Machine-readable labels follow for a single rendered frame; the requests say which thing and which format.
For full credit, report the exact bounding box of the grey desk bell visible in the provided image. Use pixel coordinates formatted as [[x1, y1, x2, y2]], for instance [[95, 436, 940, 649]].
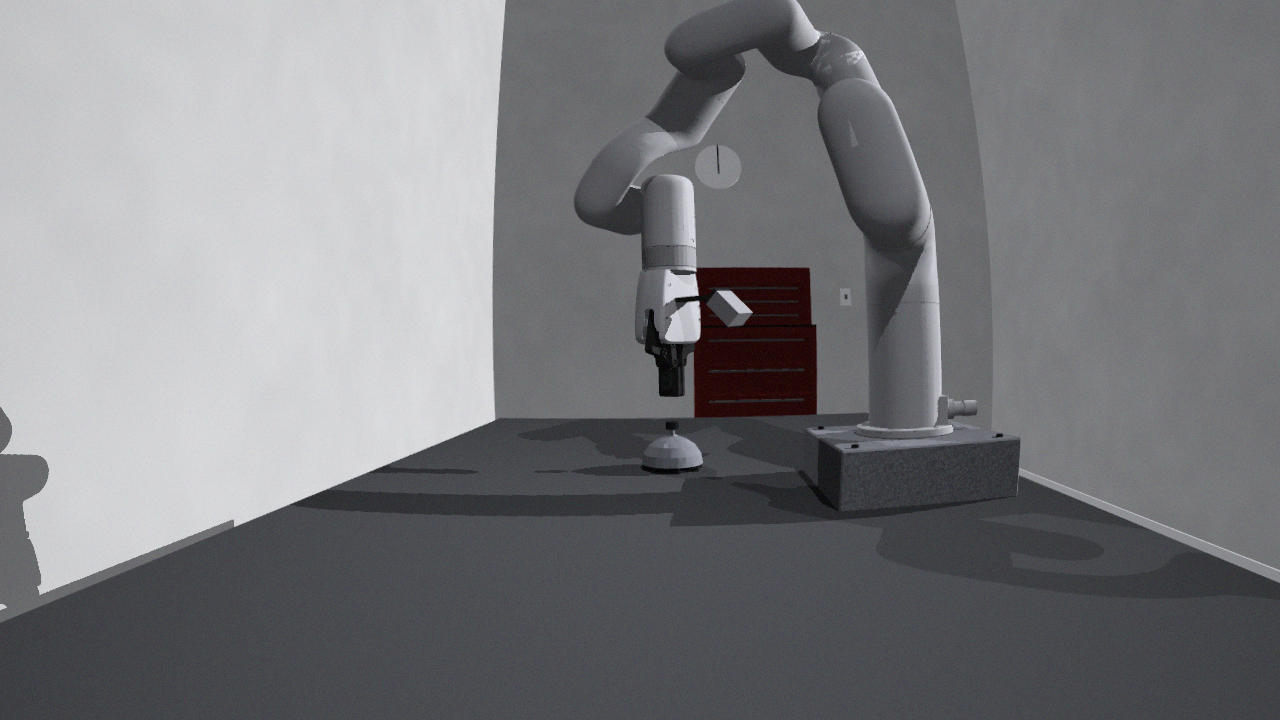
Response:
[[643, 421, 703, 474]]

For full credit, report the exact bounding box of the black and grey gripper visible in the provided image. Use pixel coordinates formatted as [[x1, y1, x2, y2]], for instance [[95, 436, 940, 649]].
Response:
[[635, 266, 700, 397]]

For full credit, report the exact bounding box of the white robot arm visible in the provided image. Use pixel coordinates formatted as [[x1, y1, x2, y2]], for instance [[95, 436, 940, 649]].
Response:
[[573, 0, 978, 439]]

